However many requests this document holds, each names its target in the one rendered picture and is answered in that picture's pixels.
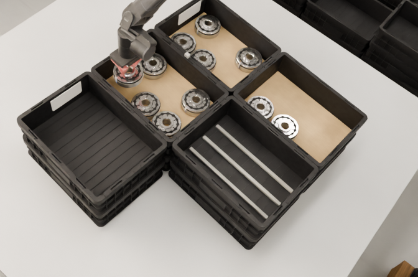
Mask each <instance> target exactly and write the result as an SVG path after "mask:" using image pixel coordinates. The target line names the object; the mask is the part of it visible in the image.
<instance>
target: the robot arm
mask: <svg viewBox="0 0 418 277"><path fill-rule="evenodd" d="M165 2H166V0H135V1H134V2H131V3H130V4H129V5H128V6H127V7H126V8H125V9H124V10H123V12H122V19H121V22H120V24H119V25H120V27H119V28H118V49H116V50H115V51H113V52H112V53H110V55H109V57H110V58H111V61H112V62H113V63H114V64H115V65H116V66H117V67H118V69H119V71H120V72H121V73H122V74H123V75H124V74H125V73H126V72H127V70H128V67H130V66H131V65H133V66H134V67H135V66H136V65H137V64H138V63H139V62H140V61H141V60H142V59H143V61H148V60H149V59H150V58H151V57H152V56H153V55H154V53H155V51H156V45H157V42H156V41H155V40H154V39H153V38H152V37H151V36H150V35H149V34H148V33H147V31H145V30H144V29H143V27H144V24H146V23H147V22H148V21H149V20H150V19H151V18H153V17H154V14H155V13H156V12H157V11H158V10H159V8H160V7H161V5H163V3H165ZM126 65H127V66H128V67H127V66H126Z"/></svg>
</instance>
